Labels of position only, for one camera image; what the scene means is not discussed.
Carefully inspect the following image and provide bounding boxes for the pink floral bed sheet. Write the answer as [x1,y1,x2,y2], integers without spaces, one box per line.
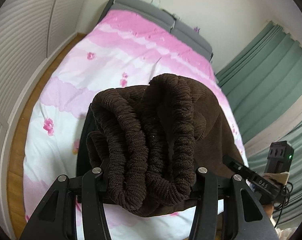
[23,9,249,240]

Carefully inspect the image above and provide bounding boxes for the black cable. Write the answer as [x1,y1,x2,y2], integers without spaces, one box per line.
[271,180,295,230]

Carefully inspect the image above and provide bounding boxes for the grey bed headboard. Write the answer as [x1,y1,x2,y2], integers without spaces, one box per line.
[97,0,214,61]

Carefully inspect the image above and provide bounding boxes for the green curtain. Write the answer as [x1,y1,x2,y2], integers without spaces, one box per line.
[216,22,302,229]

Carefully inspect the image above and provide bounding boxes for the dark brown corduroy pants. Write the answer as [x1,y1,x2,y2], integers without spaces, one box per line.
[86,74,242,217]

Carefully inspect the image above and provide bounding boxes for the white louvered wardrobe door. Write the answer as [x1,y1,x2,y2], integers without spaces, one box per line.
[0,0,84,238]

